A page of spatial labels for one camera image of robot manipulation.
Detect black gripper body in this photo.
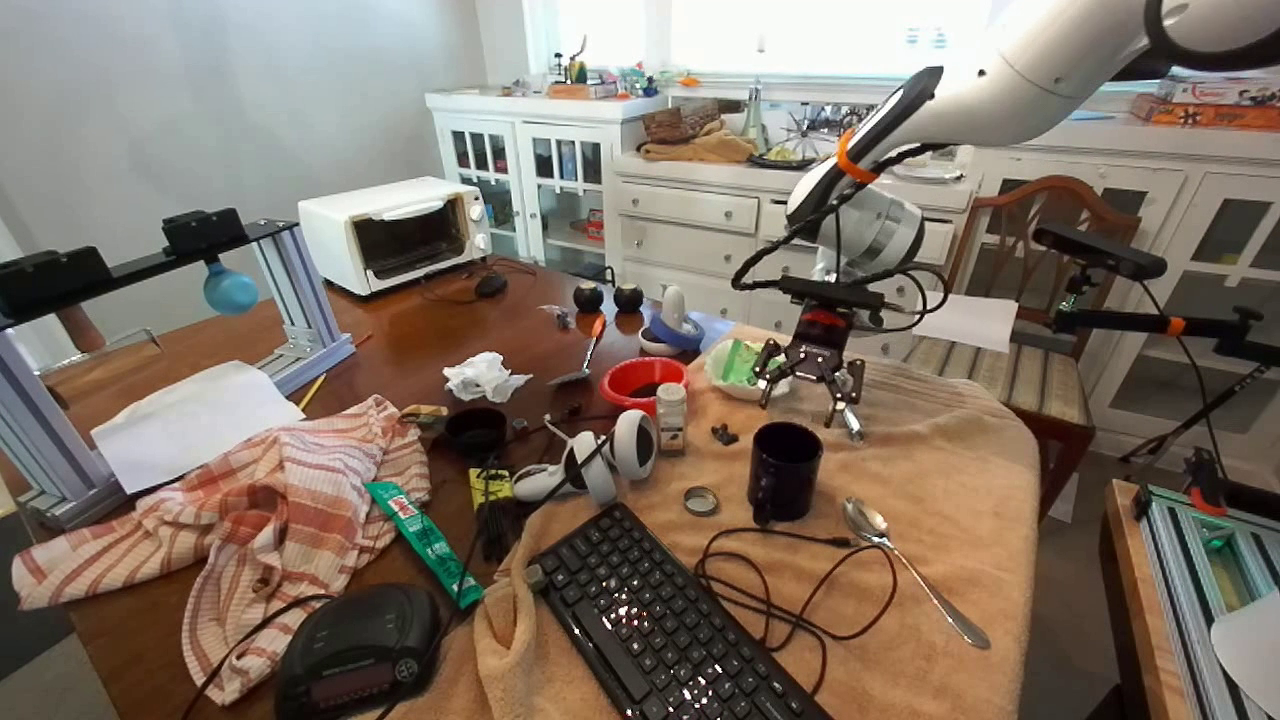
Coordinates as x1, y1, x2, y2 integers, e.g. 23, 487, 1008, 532
791, 298, 859, 376

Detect black mug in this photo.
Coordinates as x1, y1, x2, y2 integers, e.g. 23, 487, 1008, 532
744, 418, 826, 526

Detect green yellow plastic pieces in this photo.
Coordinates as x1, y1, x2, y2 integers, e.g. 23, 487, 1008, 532
716, 338, 769, 392

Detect white shell-shaped bowl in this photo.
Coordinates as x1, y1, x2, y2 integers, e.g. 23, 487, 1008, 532
699, 331, 802, 409

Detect glass shaker white lid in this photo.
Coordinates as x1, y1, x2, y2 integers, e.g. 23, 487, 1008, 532
653, 381, 690, 455

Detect white plastic figurine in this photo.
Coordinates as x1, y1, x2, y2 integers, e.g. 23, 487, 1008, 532
655, 280, 690, 334

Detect red plastic bowl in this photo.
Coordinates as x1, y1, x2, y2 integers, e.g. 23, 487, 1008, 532
599, 350, 690, 417

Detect white paper sheet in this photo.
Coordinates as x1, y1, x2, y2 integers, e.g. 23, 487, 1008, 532
912, 292, 1021, 355
87, 359, 309, 495

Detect small silver spoon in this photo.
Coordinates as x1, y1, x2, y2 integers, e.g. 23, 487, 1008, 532
840, 495, 994, 657

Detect white sideboard with drawers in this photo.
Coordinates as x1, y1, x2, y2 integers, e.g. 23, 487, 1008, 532
603, 115, 1280, 455

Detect tan terry towel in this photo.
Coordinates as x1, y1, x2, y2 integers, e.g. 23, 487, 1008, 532
385, 324, 1045, 720

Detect wooden chair striped seat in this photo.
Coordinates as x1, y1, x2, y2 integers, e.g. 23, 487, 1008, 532
882, 172, 1145, 514

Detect brown woven basket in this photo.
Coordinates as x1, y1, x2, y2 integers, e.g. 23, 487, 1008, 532
636, 101, 756, 168

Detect black keyboard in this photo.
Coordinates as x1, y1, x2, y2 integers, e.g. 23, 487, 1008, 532
529, 499, 831, 720

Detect crumpled white tissue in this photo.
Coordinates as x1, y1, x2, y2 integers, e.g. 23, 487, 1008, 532
440, 349, 536, 409

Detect white glass-door cabinet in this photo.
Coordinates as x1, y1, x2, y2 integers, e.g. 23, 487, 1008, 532
421, 89, 667, 289

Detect small black bowl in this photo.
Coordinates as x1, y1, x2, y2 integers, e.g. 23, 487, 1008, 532
440, 405, 510, 466

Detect black yellow gadget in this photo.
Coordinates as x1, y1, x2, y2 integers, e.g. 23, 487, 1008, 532
465, 464, 525, 571

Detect black boom stand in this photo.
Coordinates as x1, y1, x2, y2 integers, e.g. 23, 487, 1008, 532
1051, 271, 1280, 525

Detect green tube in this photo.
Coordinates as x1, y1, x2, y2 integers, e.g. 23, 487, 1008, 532
365, 476, 486, 616

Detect white toaster oven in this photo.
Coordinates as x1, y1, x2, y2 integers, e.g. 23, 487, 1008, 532
290, 172, 493, 298

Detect orange printed box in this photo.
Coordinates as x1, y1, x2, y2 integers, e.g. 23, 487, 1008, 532
1130, 89, 1280, 135

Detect red striped cloth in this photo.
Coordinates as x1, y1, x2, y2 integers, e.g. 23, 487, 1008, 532
6, 392, 434, 713

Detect blue ball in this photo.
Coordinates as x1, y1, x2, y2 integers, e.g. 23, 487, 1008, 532
194, 254, 265, 321

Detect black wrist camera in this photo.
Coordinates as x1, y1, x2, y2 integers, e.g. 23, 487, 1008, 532
776, 271, 892, 321

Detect black USB cable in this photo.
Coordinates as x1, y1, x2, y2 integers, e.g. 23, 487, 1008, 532
690, 521, 903, 694

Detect black stereo camera bar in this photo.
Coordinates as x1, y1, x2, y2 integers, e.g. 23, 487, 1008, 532
1030, 221, 1170, 282

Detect aluminium rail frame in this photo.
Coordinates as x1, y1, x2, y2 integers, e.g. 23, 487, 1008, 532
1139, 479, 1280, 720

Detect aluminium frame stand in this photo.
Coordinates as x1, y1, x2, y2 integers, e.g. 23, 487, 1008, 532
0, 217, 358, 532

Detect black camera box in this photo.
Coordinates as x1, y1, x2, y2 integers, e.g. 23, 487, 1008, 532
0, 243, 117, 327
161, 204, 251, 265

